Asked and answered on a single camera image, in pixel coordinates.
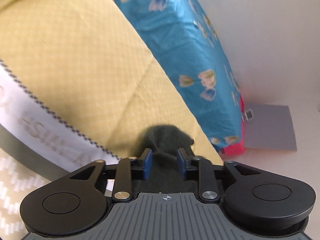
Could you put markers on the small clear box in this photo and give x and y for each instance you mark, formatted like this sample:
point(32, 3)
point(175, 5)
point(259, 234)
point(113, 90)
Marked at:
point(248, 114)

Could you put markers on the dark green knit sweater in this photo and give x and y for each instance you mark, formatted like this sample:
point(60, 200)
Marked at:
point(164, 141)

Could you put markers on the red bed cover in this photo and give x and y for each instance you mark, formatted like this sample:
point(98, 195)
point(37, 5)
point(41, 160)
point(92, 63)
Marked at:
point(236, 145)

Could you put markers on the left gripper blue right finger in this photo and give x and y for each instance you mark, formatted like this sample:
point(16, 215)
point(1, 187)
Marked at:
point(202, 171)

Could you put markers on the blue floral bedsheet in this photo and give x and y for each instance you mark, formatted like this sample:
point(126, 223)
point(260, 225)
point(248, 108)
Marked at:
point(185, 43)

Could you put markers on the grey floor mat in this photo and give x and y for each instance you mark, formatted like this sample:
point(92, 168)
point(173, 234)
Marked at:
point(270, 129)

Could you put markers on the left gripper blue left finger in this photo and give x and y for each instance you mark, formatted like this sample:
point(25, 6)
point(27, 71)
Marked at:
point(128, 170)

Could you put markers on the yellow patterned bed quilt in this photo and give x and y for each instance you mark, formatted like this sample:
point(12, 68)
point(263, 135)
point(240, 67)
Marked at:
point(77, 84)

